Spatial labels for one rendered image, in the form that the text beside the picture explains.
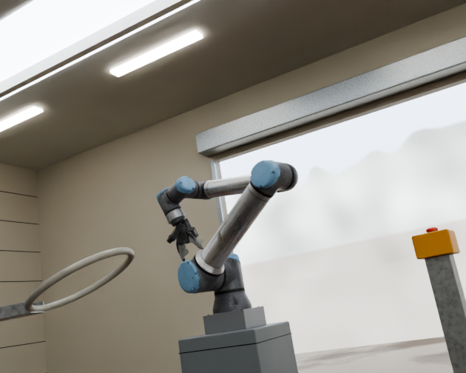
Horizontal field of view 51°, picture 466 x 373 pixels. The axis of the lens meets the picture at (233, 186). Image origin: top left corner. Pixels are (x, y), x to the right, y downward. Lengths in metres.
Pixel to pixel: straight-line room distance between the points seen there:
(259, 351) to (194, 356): 0.32
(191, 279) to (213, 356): 0.35
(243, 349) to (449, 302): 0.88
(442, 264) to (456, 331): 0.21
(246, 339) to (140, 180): 5.83
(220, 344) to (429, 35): 5.11
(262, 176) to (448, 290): 0.79
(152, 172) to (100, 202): 1.12
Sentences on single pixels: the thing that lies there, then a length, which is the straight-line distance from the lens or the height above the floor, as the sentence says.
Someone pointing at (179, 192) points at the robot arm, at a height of 1.53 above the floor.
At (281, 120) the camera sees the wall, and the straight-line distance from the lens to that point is 6.37.
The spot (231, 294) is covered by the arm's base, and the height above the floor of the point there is 1.01.
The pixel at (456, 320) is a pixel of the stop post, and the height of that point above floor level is 0.79.
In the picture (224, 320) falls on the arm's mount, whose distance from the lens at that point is 2.31.
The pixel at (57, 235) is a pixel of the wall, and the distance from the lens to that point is 8.91.
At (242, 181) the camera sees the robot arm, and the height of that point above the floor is 1.50.
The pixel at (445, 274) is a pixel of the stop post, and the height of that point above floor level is 0.94.
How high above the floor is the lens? 0.92
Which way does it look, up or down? 15 degrees up
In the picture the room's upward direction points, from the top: 9 degrees counter-clockwise
